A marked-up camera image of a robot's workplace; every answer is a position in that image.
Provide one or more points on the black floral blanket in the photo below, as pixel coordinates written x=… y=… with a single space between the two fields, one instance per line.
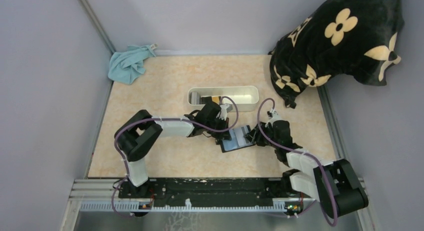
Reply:
x=342 y=37

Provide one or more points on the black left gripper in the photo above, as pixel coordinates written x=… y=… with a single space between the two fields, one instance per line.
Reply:
x=220 y=130

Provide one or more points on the teal cloth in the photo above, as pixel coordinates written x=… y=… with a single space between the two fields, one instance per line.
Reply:
x=125 y=67

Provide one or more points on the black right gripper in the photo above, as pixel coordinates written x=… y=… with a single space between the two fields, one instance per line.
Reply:
x=255 y=136

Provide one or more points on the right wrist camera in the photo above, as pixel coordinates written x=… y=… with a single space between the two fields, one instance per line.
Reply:
x=273 y=116

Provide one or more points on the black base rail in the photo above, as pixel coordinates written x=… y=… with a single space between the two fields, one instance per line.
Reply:
x=210 y=192

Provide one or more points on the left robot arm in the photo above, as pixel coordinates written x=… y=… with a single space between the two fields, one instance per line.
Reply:
x=137 y=136

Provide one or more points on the white plastic tray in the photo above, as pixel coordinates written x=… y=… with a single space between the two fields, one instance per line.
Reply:
x=246 y=98

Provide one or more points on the aluminium frame rail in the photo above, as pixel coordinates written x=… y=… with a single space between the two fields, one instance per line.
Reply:
x=102 y=195

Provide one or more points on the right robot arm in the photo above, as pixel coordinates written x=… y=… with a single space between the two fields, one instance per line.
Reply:
x=332 y=183

